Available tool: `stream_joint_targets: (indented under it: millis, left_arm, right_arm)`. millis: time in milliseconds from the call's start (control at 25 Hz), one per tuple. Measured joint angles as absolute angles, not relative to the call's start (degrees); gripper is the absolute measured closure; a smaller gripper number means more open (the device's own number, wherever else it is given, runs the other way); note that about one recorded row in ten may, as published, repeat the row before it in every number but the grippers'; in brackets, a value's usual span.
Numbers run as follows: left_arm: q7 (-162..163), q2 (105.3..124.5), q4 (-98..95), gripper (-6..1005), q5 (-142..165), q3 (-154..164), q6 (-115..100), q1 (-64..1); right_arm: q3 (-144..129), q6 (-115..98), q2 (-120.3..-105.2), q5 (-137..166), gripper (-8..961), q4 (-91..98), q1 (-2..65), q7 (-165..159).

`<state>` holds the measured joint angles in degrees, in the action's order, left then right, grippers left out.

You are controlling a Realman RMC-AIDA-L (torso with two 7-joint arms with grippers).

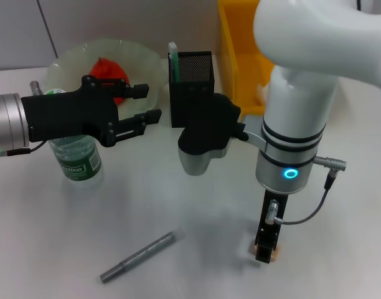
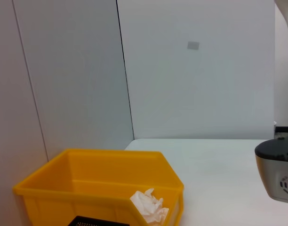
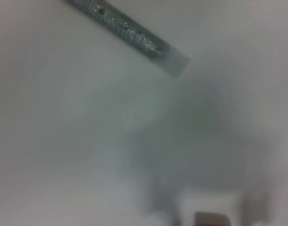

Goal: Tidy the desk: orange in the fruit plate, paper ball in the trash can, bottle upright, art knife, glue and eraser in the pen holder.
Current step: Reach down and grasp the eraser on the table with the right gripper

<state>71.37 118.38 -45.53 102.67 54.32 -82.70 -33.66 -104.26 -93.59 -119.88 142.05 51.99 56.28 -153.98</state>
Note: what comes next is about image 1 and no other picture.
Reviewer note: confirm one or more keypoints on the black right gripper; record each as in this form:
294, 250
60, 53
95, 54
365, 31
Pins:
273, 211

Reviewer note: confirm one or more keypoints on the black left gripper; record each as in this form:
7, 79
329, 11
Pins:
72, 115

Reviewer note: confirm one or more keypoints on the beige eraser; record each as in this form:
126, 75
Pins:
275, 250

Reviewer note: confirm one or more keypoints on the green utility knife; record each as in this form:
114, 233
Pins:
174, 62

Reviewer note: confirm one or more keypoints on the red tomato-shaped toy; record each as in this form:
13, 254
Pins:
106, 70

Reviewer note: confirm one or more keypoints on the clear green-label water bottle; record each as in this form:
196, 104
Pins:
81, 162

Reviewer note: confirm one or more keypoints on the grey marker pen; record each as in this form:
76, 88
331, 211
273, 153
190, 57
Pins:
137, 257

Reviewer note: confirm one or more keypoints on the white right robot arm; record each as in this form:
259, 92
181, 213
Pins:
302, 78

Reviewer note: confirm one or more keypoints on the wavy green glass fruit plate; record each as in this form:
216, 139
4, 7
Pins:
143, 71

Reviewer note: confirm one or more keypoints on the black mesh pen holder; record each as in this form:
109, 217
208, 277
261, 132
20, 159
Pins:
193, 71

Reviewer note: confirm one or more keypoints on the yellow plastic bin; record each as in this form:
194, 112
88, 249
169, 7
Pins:
237, 46

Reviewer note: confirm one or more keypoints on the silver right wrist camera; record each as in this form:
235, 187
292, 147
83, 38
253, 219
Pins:
209, 134

